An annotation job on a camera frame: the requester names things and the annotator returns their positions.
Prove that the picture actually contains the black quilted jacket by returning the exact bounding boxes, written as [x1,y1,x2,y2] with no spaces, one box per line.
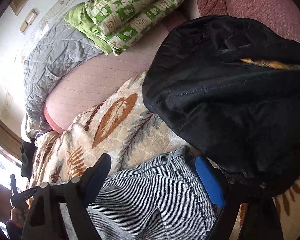
[142,15,300,196]

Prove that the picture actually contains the beige wall switch plate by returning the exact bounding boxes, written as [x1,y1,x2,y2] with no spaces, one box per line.
[19,9,38,34]

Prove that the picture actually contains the leaf pattern beige blanket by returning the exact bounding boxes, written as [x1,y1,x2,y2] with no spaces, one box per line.
[27,72,300,239]

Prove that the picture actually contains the green white patterned quilt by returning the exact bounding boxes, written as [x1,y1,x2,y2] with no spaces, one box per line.
[64,0,184,55]

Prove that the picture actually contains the black cloth at bed end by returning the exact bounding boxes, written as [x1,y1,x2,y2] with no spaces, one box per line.
[20,138,37,180]

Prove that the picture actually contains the person's left hand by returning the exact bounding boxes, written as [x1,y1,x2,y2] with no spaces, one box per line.
[6,204,29,229]

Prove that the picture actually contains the grey quilted pillow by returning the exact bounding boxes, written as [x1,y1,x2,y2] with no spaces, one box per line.
[24,20,103,130]

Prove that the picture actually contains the blue denim jeans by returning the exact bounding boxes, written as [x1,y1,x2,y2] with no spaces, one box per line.
[50,145,222,240]

